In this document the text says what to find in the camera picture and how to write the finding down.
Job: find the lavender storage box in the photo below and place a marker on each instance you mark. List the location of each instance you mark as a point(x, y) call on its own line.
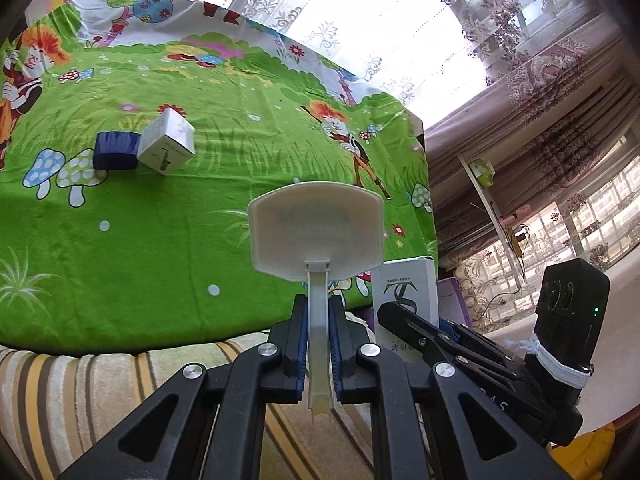
point(452, 300)

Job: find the white leaning board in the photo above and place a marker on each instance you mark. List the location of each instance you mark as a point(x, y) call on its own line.
point(492, 210)

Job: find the white cube box printed logo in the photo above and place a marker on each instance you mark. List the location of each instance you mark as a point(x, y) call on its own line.
point(166, 142)

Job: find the striped sofa cushion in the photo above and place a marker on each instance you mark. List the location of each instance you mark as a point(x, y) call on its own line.
point(75, 390)

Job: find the white lace curtain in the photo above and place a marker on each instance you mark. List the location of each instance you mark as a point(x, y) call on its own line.
point(350, 20)

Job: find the navy blue box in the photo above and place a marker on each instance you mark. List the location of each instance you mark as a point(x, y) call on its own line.
point(116, 150)

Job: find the green cartoon printed blanket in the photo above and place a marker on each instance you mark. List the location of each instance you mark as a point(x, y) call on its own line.
point(200, 240)

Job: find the white box with curly logo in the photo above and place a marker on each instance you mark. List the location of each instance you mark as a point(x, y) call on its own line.
point(405, 285)

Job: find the patterned brown curtain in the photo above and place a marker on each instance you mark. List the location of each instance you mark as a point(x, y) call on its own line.
point(550, 125)

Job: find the yellow object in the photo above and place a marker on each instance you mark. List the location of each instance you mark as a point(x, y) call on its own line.
point(595, 447)

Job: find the white toy basketball hoop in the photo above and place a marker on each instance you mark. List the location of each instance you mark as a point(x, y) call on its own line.
point(317, 230)

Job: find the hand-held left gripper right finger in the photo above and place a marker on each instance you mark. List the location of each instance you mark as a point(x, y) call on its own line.
point(337, 350)

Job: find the green white small pack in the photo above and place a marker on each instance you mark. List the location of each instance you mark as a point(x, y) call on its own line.
point(484, 171)

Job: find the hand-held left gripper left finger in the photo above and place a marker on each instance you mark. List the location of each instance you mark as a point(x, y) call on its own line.
point(300, 345)

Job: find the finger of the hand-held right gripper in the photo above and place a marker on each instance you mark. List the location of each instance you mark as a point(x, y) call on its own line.
point(425, 342)
point(455, 329)

